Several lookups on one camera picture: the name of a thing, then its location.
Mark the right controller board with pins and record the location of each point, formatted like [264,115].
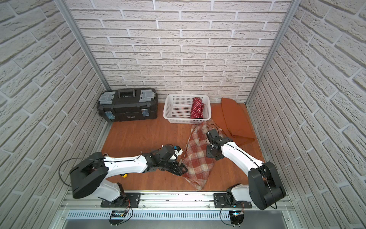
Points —
[236,218]

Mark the orange brown skirt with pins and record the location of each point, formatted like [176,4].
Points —
[230,117]

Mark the white plastic basket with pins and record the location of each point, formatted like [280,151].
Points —
[177,109]

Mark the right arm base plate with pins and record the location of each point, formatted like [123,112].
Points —
[226,200]

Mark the black plastic toolbox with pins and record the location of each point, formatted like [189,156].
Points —
[128,105]

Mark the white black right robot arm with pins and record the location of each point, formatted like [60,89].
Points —
[265,187]

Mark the red polka dot skirt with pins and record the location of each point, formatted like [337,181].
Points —
[197,108]

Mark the red plaid skirt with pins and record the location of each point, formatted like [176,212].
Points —
[194,157]

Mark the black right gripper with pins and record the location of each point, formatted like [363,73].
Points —
[208,150]

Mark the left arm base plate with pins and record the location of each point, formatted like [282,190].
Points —
[131,199]

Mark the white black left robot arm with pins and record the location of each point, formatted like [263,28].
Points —
[89,177]

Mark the left controller board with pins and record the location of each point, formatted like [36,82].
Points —
[118,217]

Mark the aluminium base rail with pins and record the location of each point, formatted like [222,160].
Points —
[149,200]

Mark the controller board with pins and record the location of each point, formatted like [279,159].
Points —
[236,218]
[118,217]

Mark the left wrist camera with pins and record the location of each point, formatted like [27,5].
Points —
[177,151]

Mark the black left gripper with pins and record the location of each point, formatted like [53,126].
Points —
[174,166]

